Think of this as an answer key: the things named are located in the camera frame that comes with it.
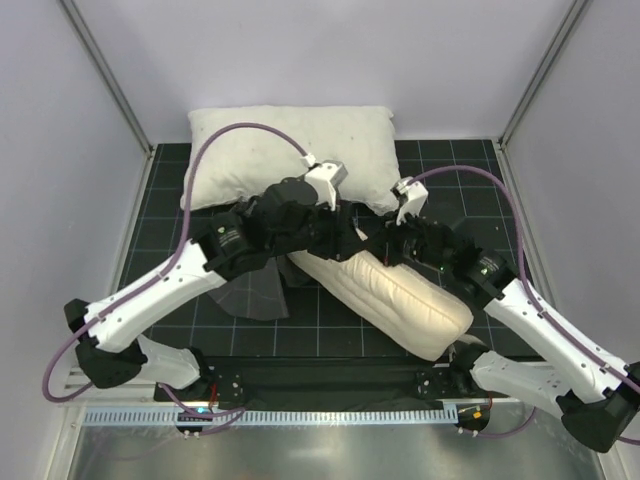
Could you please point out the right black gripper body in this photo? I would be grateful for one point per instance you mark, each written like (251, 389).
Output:
(391, 237)

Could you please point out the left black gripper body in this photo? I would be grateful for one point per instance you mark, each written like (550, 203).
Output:
(343, 232)

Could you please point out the grey checked pillowcase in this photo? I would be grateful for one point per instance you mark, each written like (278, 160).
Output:
(253, 288)

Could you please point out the cream bear print pillow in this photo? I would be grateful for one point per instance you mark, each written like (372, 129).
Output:
(417, 314)

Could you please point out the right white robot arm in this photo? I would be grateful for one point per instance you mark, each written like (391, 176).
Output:
(594, 393)

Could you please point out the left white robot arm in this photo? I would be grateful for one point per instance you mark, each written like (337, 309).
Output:
(112, 348)

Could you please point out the white plain pillow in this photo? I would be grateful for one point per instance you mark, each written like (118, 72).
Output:
(238, 152)

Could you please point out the black grid cutting mat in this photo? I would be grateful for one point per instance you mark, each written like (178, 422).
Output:
(318, 325)

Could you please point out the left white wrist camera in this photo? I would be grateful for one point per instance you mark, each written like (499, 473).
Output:
(325, 177)

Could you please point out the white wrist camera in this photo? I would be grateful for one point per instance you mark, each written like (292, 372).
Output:
(411, 195)
(325, 177)

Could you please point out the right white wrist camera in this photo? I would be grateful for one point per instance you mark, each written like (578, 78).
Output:
(411, 195)

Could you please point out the slotted grey cable duct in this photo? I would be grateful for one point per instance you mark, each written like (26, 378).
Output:
(174, 416)

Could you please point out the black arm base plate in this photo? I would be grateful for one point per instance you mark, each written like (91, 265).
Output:
(334, 384)

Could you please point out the right aluminium frame post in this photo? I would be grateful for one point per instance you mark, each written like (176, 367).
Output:
(561, 37)

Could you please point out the aluminium frame post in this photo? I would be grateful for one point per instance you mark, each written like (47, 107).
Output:
(561, 37)
(91, 47)

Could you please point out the left aluminium frame post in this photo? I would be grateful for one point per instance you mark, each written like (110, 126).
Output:
(91, 47)

